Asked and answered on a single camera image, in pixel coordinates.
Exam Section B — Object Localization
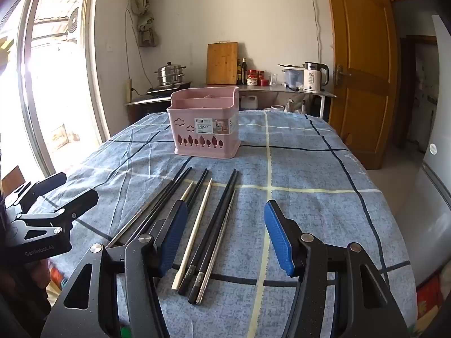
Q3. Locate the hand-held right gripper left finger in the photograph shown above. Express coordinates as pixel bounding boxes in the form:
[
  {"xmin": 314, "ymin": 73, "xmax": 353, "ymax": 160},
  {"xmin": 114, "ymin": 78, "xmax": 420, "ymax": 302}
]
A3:
[{"xmin": 40, "ymin": 199, "xmax": 189, "ymax": 338}]

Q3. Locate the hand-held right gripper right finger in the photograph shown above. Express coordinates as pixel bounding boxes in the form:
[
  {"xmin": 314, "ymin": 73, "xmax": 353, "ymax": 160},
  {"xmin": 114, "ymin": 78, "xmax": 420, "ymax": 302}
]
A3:
[{"xmin": 264, "ymin": 200, "xmax": 411, "ymax": 338}]

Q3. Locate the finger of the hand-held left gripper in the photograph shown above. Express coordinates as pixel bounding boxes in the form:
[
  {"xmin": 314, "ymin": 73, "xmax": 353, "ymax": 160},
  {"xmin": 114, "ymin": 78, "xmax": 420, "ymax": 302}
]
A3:
[
  {"xmin": 16, "ymin": 189, "xmax": 99, "ymax": 236},
  {"xmin": 3, "ymin": 172, "xmax": 68, "ymax": 216}
]

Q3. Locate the wooden chopstick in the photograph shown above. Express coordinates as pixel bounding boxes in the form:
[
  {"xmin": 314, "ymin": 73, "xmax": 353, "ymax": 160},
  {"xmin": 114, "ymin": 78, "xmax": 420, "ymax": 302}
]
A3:
[
  {"xmin": 171, "ymin": 178, "xmax": 213, "ymax": 291},
  {"xmin": 180, "ymin": 181, "xmax": 195, "ymax": 203}
]

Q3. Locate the metal chopstick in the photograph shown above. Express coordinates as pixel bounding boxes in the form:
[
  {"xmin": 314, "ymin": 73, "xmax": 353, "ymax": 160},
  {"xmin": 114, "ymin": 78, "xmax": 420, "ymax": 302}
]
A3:
[
  {"xmin": 106, "ymin": 190, "xmax": 168, "ymax": 249},
  {"xmin": 195, "ymin": 188, "xmax": 236, "ymax": 305}
]

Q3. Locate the pink plastic chopstick basket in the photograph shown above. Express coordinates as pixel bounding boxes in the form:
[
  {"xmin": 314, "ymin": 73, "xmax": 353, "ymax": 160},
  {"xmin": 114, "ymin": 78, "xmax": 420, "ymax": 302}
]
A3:
[{"xmin": 167, "ymin": 86, "xmax": 241, "ymax": 159}]

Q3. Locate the blue checkered cloth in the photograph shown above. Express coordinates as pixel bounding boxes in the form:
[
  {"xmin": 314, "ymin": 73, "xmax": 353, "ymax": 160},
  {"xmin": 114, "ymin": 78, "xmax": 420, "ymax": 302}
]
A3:
[{"xmin": 35, "ymin": 109, "xmax": 418, "ymax": 338}]

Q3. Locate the glass sliding door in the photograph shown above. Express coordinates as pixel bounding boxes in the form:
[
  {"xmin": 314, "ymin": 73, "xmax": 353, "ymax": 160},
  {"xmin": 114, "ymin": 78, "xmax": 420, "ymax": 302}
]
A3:
[{"xmin": 0, "ymin": 0, "xmax": 110, "ymax": 184}]

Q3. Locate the black induction cooker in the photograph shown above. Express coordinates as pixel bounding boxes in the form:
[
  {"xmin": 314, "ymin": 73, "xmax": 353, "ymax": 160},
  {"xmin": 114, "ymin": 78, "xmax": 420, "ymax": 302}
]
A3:
[{"xmin": 146, "ymin": 81, "xmax": 193, "ymax": 95}]

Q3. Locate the steel kitchen table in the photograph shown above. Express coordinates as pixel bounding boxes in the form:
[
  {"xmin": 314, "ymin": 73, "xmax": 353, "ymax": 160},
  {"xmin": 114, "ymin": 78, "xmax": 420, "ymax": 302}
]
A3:
[{"xmin": 123, "ymin": 84, "xmax": 337, "ymax": 120}]

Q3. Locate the steel steamer pot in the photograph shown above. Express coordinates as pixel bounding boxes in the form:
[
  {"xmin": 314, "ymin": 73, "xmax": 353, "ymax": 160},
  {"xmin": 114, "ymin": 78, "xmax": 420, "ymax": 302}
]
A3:
[{"xmin": 154, "ymin": 61, "xmax": 187, "ymax": 87}]

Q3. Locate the grey refrigerator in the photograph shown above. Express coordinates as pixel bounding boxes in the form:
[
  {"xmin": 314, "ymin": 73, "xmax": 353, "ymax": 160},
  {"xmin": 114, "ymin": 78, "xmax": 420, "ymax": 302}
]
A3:
[{"xmin": 395, "ymin": 14, "xmax": 451, "ymax": 289}]

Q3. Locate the clear plastic container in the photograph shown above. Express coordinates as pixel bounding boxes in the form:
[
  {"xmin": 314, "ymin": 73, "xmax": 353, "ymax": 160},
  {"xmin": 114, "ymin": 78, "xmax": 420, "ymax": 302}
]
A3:
[{"xmin": 283, "ymin": 64, "xmax": 306, "ymax": 91}]

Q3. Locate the white electric kettle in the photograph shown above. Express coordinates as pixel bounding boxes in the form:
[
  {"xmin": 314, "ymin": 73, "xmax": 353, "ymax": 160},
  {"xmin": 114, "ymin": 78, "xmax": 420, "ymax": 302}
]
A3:
[{"xmin": 303, "ymin": 61, "xmax": 330, "ymax": 94}]

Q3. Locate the outdoor fan unit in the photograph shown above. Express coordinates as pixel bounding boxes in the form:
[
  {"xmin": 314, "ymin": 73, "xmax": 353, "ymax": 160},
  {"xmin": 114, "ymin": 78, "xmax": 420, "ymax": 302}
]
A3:
[{"xmin": 66, "ymin": 7, "xmax": 81, "ymax": 40}]

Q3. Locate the bamboo cutting board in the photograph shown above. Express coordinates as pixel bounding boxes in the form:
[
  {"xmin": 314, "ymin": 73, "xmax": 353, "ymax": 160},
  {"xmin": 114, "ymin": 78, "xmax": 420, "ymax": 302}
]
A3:
[{"xmin": 206, "ymin": 42, "xmax": 239, "ymax": 85}]

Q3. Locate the tied beige curtain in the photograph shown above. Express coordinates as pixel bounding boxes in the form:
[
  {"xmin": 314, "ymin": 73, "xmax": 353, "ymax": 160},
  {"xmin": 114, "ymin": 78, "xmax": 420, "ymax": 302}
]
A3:
[{"xmin": 130, "ymin": 0, "xmax": 156, "ymax": 47}]

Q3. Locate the wooden door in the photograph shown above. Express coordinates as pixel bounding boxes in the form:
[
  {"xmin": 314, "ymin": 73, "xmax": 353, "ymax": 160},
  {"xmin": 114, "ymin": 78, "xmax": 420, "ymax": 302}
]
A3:
[{"xmin": 324, "ymin": 0, "xmax": 399, "ymax": 170}]

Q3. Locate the metal door handle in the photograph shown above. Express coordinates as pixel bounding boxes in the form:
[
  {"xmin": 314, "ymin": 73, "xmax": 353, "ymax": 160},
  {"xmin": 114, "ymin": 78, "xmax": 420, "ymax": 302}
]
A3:
[{"xmin": 335, "ymin": 64, "xmax": 352, "ymax": 86}]

